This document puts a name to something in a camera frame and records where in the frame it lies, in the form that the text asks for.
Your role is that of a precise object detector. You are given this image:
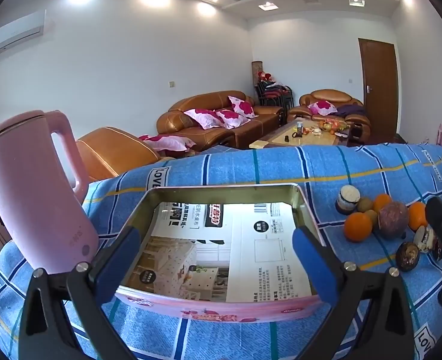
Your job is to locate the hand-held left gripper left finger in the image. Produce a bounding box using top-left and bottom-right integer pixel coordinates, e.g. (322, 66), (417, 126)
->
(18, 226), (143, 360)

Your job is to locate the printed paper sheet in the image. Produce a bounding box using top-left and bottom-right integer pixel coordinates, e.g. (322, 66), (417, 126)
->
(125, 202), (313, 302)

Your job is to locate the pink electric kettle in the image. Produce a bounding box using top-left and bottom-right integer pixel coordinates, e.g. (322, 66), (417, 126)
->
(0, 110), (101, 275)

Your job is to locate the small orange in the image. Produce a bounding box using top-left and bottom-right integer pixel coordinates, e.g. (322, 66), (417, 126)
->
(407, 202), (428, 232)
(373, 194), (393, 212)

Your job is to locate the brown leather three-seat sofa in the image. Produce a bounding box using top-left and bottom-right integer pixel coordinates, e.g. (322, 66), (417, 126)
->
(157, 91), (286, 150)

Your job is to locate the large orange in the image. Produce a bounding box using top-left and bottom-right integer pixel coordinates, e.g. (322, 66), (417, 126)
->
(344, 212), (373, 242)

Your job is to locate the large purple round fruit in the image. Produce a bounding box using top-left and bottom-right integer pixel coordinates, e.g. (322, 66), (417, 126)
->
(377, 202), (410, 239)

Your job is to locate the wooden coffee table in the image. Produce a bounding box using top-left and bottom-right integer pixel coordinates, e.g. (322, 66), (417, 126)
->
(249, 119), (351, 150)

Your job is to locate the blue checked tablecloth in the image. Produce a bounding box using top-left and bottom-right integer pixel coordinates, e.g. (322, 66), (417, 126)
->
(0, 142), (442, 360)

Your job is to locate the pink floral pillow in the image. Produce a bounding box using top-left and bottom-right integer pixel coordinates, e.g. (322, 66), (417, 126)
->
(138, 134), (197, 152)

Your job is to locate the tall floor lamp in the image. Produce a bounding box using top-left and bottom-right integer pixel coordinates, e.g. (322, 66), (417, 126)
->
(251, 61), (263, 94)

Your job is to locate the stack of dark chairs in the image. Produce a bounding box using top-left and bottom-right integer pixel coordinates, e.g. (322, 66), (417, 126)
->
(256, 82), (294, 110)

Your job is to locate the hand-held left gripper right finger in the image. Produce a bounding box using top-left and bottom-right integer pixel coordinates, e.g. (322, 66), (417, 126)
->
(291, 226), (416, 360)

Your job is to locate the pink floral cushion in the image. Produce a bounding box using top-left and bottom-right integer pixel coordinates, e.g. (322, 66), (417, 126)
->
(308, 101), (338, 115)
(183, 109), (225, 130)
(228, 95), (256, 118)
(215, 109), (251, 129)

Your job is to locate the brown leather armchair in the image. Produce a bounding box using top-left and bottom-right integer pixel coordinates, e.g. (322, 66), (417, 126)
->
(76, 127), (161, 181)
(287, 89), (371, 143)

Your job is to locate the pink tin box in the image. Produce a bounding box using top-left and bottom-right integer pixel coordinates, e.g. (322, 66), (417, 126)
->
(114, 184), (332, 324)

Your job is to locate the brown wooden door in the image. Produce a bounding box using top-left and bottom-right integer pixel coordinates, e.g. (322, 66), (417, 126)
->
(358, 38), (398, 143)

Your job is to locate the white air conditioner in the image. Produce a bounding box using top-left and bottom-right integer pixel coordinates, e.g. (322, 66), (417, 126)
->
(0, 9), (46, 58)

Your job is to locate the purple blanket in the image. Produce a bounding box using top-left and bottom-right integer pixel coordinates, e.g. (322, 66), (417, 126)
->
(335, 104), (367, 118)

